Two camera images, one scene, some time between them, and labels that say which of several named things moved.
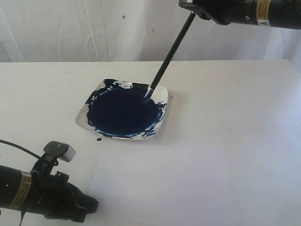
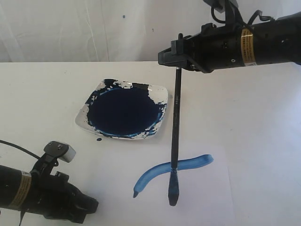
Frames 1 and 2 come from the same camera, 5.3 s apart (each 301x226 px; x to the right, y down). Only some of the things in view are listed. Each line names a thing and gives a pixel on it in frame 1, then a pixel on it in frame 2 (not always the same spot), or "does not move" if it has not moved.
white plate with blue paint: [117, 108] does not move
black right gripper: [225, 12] → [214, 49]
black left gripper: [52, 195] does not move
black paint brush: [171, 54] → [174, 181]
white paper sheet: [166, 185] does not move
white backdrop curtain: [130, 30] does not move
